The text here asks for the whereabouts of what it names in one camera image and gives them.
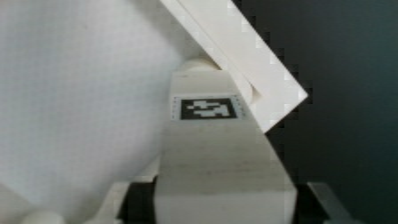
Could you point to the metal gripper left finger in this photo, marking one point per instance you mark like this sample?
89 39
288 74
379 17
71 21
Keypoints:
107 214

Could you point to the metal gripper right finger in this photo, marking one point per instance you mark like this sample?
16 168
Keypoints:
339 216

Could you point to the white desk leg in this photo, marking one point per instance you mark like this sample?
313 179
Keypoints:
222 183

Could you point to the white square desk top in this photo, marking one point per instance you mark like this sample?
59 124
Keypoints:
89 54

